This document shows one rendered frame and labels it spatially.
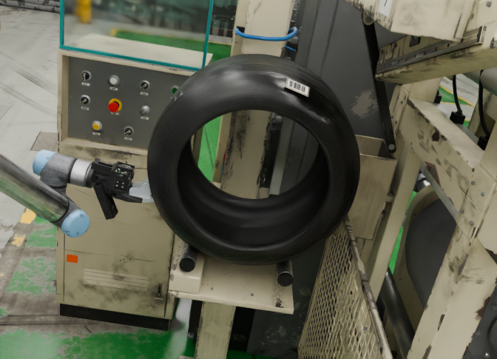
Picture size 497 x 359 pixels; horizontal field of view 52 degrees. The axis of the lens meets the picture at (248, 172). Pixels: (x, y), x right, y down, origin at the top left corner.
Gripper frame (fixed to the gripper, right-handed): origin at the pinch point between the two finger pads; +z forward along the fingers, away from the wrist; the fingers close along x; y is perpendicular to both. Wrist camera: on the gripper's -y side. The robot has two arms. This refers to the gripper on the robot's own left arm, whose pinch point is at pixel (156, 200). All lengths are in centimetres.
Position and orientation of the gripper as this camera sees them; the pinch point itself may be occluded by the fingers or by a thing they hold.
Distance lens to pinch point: 151.3
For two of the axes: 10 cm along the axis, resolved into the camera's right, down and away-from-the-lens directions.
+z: 9.6, 2.7, 0.8
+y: 2.8, -8.7, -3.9
